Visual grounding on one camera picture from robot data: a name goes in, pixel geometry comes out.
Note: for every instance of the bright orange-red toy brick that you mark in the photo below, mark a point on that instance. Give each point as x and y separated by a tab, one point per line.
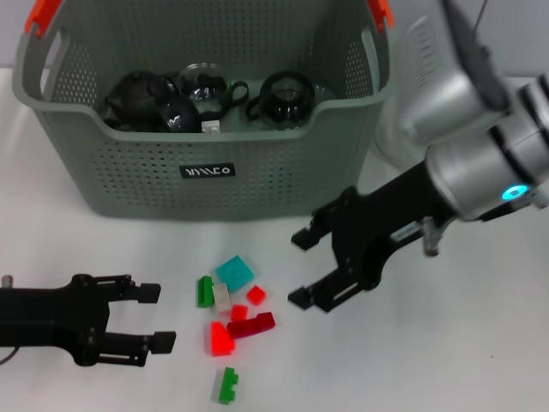
221	341

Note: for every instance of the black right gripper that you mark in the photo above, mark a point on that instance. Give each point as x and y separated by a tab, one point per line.
386	214

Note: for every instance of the dark green toy brick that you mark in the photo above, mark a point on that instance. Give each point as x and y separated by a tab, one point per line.
205	292

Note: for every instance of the small clear toy brick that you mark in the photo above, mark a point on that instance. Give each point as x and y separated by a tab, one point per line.
221	298

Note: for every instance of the small red toy brick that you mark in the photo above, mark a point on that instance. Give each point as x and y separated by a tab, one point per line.
239	312
256	295

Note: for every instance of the teal square toy plate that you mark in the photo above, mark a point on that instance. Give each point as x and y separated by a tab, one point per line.
233	274

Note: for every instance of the grey perforated storage basket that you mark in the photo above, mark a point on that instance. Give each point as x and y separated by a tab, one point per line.
257	180

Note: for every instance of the glass carafe with black lid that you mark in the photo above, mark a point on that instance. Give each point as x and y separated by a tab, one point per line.
390	146

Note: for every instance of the large clear toy brick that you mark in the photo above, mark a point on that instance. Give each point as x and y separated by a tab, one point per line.
211	127

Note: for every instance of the metal plug on gripper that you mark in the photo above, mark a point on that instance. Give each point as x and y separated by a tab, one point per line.
431	240
7	282

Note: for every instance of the glass teacup with black base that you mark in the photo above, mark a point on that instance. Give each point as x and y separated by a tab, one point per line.
285	107
180	118
201	86

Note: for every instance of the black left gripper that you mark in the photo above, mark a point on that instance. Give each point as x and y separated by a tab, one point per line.
51	317

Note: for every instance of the long dark red toy brick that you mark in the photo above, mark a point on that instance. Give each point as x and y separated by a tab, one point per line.
251	326

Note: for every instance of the metal plug on right gripper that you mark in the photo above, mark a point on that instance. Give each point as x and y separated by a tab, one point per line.
431	240

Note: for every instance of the green stepped toy brick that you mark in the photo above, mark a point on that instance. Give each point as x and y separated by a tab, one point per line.
226	386

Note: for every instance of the dark clay teapot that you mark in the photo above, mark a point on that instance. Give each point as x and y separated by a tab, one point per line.
133	96

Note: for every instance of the metal plug on left gripper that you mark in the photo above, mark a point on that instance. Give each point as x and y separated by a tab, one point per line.
7	282

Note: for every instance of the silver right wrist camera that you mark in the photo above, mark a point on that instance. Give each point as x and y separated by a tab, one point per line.
437	98

